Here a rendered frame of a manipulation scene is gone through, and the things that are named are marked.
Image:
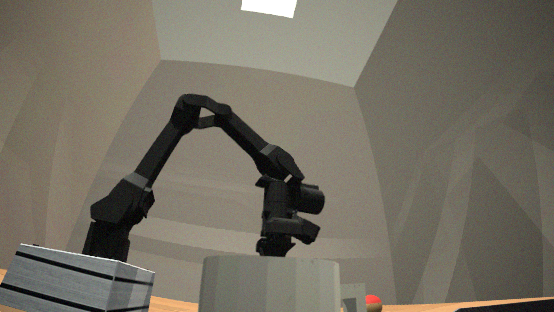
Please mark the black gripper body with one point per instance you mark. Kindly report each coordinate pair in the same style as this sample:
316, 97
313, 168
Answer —
278, 225

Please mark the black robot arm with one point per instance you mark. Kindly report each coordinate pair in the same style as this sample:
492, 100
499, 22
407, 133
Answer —
131, 199

